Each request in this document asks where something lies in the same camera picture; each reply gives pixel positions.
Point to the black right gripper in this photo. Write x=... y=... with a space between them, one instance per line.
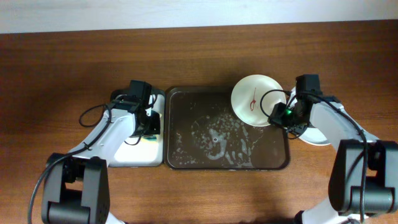
x=280 y=116

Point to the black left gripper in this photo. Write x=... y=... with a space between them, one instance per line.
x=152 y=126

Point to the green yellow sponge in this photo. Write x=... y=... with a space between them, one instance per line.
x=148 y=139

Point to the pale green plate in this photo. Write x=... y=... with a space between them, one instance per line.
x=314 y=137

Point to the cream white plate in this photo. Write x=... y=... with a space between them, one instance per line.
x=247 y=103

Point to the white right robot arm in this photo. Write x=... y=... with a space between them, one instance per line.
x=363 y=181

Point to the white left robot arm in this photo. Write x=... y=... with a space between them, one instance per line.
x=76 y=186

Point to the small white black-rimmed tray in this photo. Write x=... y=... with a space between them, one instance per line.
x=138 y=154

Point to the large brown tray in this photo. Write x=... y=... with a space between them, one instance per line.
x=202 y=132

